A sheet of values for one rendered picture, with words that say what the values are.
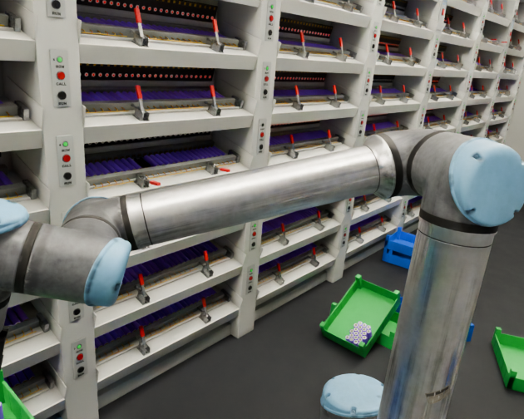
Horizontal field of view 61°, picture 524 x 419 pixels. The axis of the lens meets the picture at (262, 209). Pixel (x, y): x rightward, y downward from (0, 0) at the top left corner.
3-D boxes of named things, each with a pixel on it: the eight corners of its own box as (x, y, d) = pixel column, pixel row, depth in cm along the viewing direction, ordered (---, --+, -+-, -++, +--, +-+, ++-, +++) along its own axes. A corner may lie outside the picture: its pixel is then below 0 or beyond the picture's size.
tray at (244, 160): (246, 179, 159) (254, 156, 155) (85, 216, 115) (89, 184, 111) (210, 154, 169) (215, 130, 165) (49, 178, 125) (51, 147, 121)
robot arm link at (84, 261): (135, 226, 65) (44, 205, 61) (134, 257, 55) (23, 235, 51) (120, 283, 67) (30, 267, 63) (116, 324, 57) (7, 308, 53)
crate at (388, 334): (412, 330, 196) (415, 314, 193) (391, 350, 181) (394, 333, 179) (352, 303, 214) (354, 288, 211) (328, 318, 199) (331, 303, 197)
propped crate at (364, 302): (364, 358, 175) (363, 347, 170) (322, 335, 187) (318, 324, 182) (401, 303, 190) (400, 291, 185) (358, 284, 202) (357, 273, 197)
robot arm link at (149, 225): (427, 116, 85) (56, 193, 73) (471, 125, 74) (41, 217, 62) (428, 174, 89) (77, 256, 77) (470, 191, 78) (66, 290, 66)
